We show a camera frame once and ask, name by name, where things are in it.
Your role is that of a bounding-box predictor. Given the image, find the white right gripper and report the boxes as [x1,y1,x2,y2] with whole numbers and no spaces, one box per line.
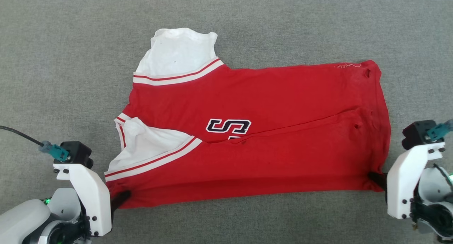
[368,141,447,220]

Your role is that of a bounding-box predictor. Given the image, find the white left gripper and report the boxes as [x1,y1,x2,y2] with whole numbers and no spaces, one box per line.
[53,163,132,237]

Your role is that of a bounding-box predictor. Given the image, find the red basketball jersey white sleeves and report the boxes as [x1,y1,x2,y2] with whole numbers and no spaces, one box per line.
[104,27,392,209]

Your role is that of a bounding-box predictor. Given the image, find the grey fabric sofa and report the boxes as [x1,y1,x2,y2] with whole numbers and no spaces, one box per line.
[0,0,453,244]

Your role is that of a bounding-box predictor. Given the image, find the right camera cable teal plug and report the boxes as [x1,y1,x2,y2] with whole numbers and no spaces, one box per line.
[426,118,453,141]

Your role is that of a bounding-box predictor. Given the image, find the camera cable teal plug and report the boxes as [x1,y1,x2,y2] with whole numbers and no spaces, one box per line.
[426,118,453,141]
[0,125,70,162]

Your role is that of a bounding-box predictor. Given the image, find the left camera cable teal plug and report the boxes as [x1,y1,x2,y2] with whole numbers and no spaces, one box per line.
[0,125,70,162]

